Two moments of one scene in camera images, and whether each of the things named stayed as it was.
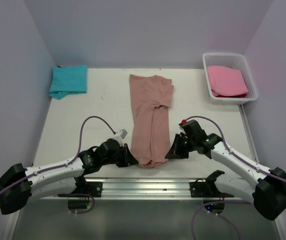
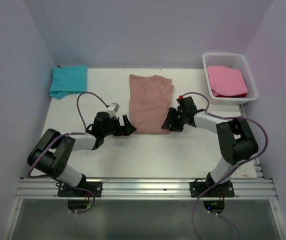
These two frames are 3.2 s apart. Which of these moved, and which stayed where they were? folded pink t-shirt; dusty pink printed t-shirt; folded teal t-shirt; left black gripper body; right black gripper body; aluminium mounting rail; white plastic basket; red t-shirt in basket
Moved: dusty pink printed t-shirt; right black gripper body; left black gripper body
Stayed: aluminium mounting rail; white plastic basket; folded teal t-shirt; red t-shirt in basket; folded pink t-shirt
